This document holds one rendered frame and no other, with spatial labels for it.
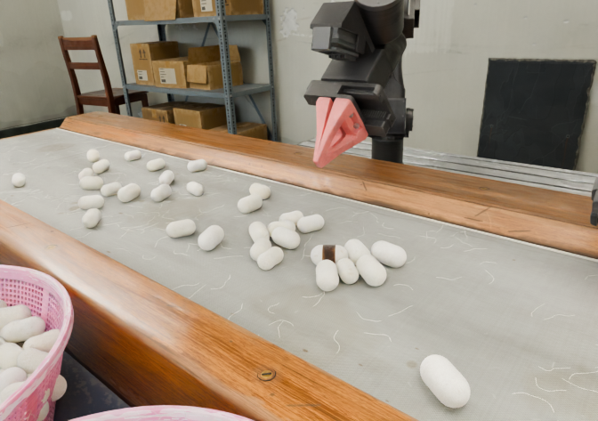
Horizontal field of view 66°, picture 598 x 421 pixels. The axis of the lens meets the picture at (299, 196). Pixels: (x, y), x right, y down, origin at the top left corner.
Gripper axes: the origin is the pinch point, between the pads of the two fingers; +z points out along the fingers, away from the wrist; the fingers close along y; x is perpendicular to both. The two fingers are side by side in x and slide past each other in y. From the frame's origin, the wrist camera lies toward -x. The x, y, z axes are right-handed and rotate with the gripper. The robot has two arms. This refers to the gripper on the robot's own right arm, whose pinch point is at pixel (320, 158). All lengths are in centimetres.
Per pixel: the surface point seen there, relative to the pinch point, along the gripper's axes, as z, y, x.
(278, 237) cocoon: 11.0, 0.8, -1.0
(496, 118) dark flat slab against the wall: -125, -37, 150
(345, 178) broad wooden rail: -3.4, -2.6, 10.2
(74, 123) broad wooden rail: -3, -81, 10
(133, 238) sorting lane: 18.0, -14.9, -5.0
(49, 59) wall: -117, -447, 114
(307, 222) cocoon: 7.4, 1.3, 1.8
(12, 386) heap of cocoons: 32.0, -0.2, -17.4
